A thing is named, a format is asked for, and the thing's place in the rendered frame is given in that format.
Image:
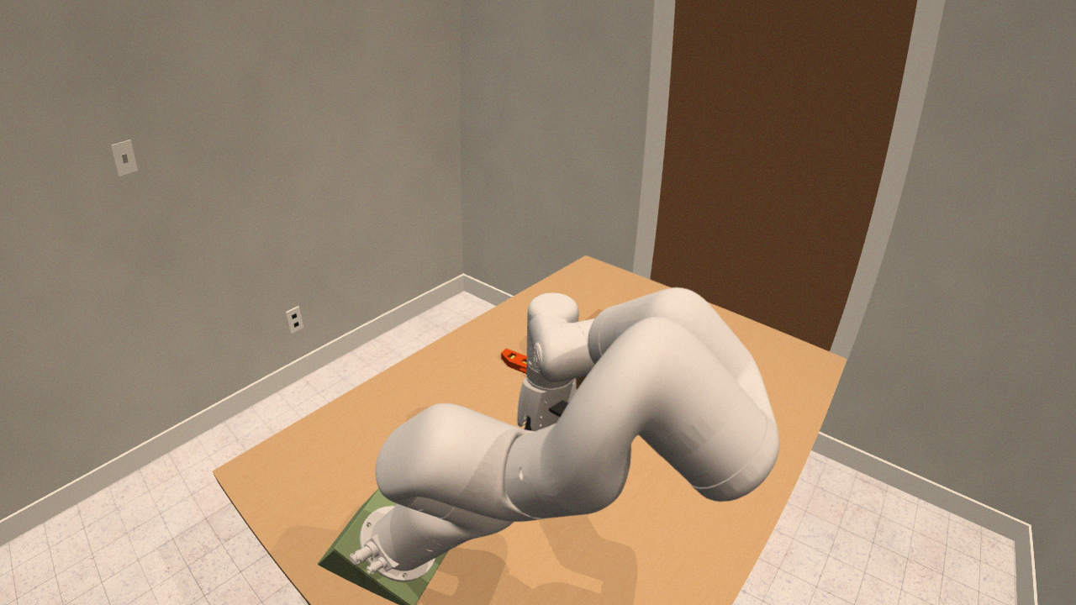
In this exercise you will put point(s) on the small brown wooden cabinet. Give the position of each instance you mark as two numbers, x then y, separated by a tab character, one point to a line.
594	315

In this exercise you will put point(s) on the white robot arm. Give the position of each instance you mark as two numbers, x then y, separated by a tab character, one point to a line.
657	380

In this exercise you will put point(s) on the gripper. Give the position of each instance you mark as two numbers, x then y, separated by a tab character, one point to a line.
535	402

